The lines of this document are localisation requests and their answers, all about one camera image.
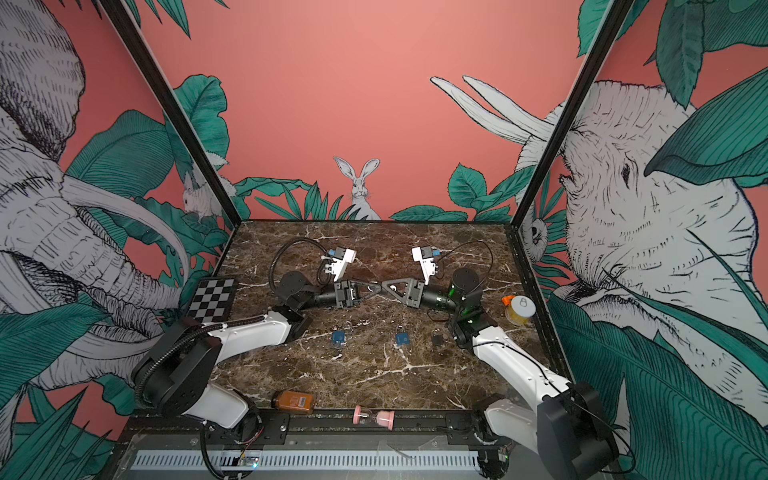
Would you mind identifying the pink hourglass timer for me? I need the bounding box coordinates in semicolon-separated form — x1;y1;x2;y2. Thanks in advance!
353;405;395;431

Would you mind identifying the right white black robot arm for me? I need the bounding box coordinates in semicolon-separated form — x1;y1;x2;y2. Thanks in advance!
381;268;619;479

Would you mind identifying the black white checkerboard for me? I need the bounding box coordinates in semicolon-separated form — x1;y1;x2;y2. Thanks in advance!
186;276;239;323

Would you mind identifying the amber brown bottle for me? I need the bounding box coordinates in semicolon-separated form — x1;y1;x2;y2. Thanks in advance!
271;390;314;414

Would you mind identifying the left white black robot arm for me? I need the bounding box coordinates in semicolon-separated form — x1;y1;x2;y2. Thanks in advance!
131;271;381;430

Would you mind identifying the blue padlock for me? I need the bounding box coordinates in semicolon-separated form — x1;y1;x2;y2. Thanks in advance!
330;330;346;348
395;332;410;348

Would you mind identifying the black frame post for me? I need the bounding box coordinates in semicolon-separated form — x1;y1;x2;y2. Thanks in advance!
511;0;633;228
99;0;242;229

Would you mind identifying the black mounting rail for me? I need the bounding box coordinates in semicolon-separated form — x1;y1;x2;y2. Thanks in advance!
118;409;513;449

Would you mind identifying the left black frame post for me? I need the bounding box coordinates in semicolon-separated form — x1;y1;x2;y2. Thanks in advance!
99;0;242;229

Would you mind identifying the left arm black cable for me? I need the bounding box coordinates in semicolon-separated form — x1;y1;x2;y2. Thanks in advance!
268;237;328;292

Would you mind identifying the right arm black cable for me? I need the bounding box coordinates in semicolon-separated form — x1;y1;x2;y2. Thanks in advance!
437;239;494;280

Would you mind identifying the white perforated strip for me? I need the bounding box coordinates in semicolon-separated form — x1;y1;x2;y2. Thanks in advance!
129;450;480;472

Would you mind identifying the right black frame post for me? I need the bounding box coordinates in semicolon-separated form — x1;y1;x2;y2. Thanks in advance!
511;0;633;228

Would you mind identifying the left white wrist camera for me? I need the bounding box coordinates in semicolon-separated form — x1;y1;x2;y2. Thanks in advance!
323;247;357;282

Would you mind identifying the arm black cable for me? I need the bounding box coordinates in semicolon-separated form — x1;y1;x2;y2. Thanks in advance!
437;239;494;280
268;237;328;292

